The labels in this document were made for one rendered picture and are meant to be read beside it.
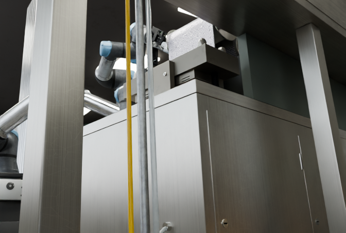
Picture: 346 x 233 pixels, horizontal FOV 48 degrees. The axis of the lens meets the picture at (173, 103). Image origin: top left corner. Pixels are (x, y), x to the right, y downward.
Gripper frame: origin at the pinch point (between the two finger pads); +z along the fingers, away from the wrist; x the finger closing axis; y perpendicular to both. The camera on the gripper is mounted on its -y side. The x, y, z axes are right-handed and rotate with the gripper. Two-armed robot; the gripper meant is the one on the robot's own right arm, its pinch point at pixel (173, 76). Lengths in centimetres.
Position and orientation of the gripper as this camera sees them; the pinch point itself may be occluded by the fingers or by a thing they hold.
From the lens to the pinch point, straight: 152.5
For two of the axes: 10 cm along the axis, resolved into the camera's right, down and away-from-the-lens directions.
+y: -0.5, -9.4, 3.3
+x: 7.2, 1.9, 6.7
